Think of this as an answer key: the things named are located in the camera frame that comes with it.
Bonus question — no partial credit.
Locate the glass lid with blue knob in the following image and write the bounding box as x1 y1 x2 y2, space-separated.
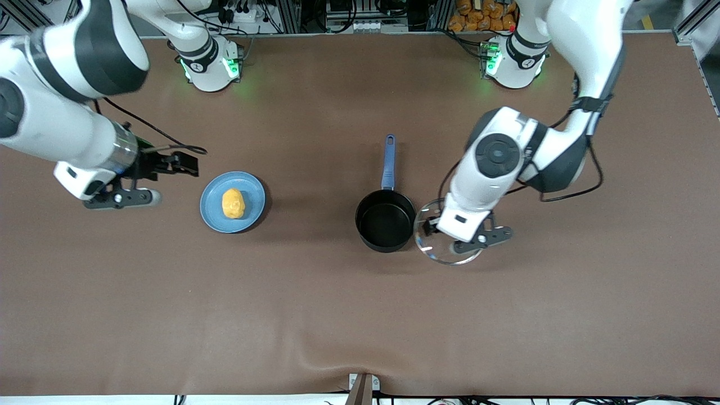
413 197 485 267

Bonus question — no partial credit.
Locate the yellow potato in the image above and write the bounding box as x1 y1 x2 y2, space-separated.
222 188 246 219

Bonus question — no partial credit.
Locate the blue plastic plate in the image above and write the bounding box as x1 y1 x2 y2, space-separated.
200 171 266 234

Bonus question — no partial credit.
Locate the white power strip with plugs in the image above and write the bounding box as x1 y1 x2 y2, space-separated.
217 0 260 24

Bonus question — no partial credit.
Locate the bag of orange pieces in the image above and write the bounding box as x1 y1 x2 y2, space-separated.
448 0 518 33

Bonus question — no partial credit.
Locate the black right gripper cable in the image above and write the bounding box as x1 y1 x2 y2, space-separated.
92 97 208 156

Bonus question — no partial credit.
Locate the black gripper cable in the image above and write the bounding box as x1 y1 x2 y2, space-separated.
438 72 606 204
92 97 208 156

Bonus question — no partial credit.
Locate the black pot with blue handle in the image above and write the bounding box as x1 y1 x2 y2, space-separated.
354 134 418 253

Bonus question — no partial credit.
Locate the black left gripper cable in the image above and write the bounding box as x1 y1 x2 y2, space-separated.
438 72 606 204

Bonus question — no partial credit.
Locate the metal table edge bracket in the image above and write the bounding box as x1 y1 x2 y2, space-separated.
348 372 381 405

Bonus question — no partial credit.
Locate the aluminium frame post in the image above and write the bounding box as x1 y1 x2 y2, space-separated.
276 0 303 34

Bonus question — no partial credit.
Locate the aluminium frame with diagonal strut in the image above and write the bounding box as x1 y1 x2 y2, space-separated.
0 0 82 37

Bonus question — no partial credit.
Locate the aluminium corner frame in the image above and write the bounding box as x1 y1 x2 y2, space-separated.
672 0 720 119

